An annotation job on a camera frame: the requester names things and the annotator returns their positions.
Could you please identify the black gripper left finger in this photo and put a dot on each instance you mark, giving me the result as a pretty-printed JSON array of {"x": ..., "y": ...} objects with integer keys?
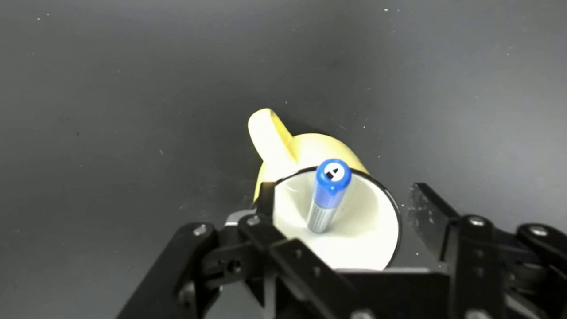
[{"x": 264, "y": 205}]

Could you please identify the blue capped marker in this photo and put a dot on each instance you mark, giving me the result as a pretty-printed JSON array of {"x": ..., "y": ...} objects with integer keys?
[{"x": 327, "y": 189}]

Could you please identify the yellow mug with white interior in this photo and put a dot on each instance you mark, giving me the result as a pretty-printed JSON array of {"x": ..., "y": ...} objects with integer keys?
[{"x": 365, "y": 232}]

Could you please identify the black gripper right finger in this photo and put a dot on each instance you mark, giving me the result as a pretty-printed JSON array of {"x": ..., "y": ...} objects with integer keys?
[{"x": 434, "y": 223}]

